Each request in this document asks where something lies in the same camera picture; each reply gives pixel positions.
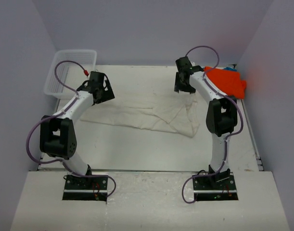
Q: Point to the white plastic basket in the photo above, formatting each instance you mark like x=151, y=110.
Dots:
x=67, y=69

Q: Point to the folded blue t shirt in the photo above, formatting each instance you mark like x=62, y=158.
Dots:
x=230, y=69

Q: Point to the folded orange t shirt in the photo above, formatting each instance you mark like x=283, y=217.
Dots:
x=228, y=81

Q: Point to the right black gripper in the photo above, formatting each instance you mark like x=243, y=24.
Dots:
x=179, y=86

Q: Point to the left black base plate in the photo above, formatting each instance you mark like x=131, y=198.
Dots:
x=85, y=189

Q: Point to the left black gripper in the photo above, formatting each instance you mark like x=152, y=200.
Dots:
x=108, y=95

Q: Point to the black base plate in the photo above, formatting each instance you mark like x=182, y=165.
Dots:
x=206, y=190
x=85, y=189

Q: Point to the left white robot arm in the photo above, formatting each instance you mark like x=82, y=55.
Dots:
x=57, y=132

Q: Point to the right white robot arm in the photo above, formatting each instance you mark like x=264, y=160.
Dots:
x=221, y=117

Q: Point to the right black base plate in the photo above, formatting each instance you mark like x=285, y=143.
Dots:
x=206, y=190

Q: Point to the white t shirt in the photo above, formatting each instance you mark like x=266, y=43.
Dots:
x=172, y=113

